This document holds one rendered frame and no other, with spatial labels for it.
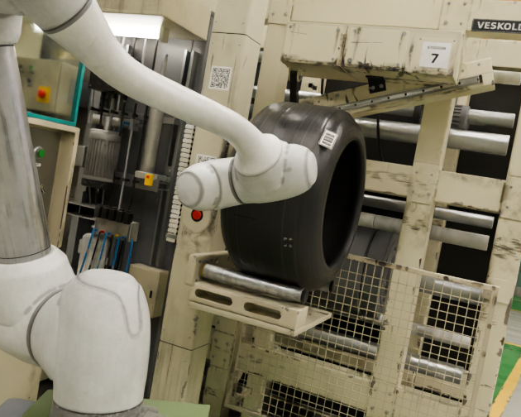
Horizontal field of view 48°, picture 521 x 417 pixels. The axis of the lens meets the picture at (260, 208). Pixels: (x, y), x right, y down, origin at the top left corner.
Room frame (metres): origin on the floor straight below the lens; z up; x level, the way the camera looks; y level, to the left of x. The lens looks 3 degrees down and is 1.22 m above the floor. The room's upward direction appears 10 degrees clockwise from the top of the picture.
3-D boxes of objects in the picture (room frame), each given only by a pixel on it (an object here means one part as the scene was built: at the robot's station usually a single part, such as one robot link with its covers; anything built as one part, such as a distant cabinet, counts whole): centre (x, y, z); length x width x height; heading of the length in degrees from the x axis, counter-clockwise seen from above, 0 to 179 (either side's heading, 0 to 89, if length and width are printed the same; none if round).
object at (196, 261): (1.95, 0.10, 0.90); 0.40 x 0.03 x 0.10; 157
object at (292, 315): (1.75, -0.01, 0.83); 0.36 x 0.09 x 0.06; 67
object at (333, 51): (2.10, -0.30, 1.71); 0.61 x 0.25 x 0.15; 67
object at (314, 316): (1.88, -0.07, 0.80); 0.37 x 0.36 x 0.02; 157
